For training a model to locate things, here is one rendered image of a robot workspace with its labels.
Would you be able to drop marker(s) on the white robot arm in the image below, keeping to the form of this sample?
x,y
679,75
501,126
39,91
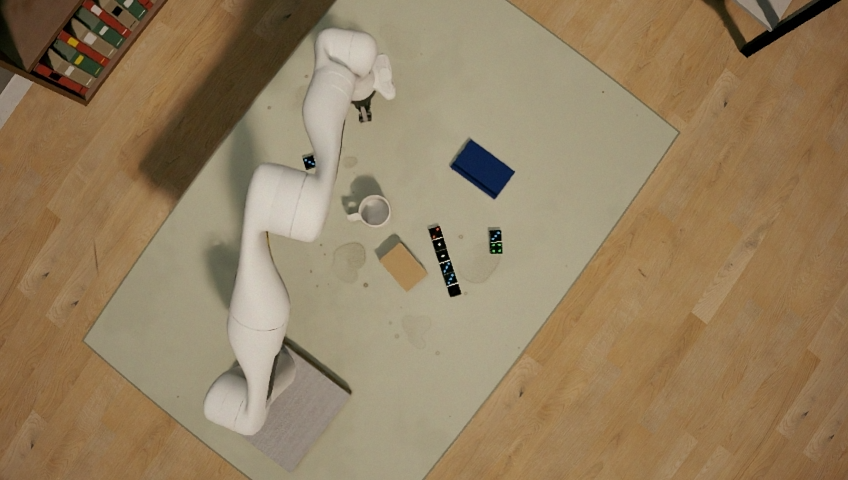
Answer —
x,y
291,203

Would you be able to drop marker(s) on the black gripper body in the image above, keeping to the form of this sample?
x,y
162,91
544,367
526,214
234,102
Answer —
x,y
363,102

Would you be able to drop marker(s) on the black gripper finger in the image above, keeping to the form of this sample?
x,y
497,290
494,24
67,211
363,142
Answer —
x,y
363,116

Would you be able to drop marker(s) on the dark blue rectangular block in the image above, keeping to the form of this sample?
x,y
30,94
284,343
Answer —
x,y
482,169

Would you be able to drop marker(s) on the white mug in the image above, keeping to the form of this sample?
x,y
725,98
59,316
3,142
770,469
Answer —
x,y
374,211

